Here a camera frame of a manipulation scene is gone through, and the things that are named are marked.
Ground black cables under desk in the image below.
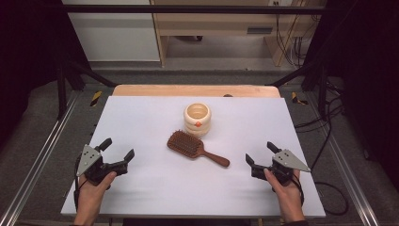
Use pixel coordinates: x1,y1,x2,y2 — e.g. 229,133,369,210
274,1,314,69

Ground black horizontal bar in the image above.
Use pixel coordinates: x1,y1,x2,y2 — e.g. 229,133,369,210
60,4,327,15

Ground brown wooden hairbrush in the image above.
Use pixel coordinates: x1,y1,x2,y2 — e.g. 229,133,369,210
167,129,231,169

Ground black floor cables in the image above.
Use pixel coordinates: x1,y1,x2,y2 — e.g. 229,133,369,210
295,79,346,172

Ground light wooden desk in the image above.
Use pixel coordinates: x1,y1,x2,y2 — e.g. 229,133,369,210
150,0,327,68

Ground yellow black tape strip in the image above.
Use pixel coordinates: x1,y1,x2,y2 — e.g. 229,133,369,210
291,91,310,106
89,90,104,107

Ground hand-held gripper cable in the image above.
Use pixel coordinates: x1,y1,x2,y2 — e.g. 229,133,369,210
291,170,306,207
73,155,83,212

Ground right hand-held gripper cable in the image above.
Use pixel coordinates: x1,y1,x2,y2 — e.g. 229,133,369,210
291,170,306,207

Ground cream ribbed cup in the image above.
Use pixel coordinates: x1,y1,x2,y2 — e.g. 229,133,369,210
183,102,213,138

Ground person's right hand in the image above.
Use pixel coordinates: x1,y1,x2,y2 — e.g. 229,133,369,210
263,169,304,210

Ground white cabinet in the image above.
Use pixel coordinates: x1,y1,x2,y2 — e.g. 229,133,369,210
61,0,161,62

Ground person's left hand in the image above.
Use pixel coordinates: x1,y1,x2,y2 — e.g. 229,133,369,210
77,171,118,210

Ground white table board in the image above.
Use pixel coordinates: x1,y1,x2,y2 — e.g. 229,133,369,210
60,95,327,219

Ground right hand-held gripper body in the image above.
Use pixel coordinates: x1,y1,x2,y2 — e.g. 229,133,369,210
250,149,311,186

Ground looped black floor cable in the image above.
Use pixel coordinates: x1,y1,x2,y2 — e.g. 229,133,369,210
313,181,350,217

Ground black curtain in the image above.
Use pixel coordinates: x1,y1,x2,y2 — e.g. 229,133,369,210
0,0,92,149
304,0,399,183

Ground aluminium floor rail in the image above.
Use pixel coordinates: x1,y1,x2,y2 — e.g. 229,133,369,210
309,93,380,226
0,90,81,226

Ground wooden table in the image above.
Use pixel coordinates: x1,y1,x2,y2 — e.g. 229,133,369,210
112,84,281,99

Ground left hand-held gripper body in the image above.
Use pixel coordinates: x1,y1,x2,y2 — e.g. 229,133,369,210
76,144,129,186

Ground left hand-held gripper cable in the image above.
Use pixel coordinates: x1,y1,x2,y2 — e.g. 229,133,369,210
73,155,83,212

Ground black metal stand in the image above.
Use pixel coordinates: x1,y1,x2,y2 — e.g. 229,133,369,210
266,60,330,121
56,59,119,121

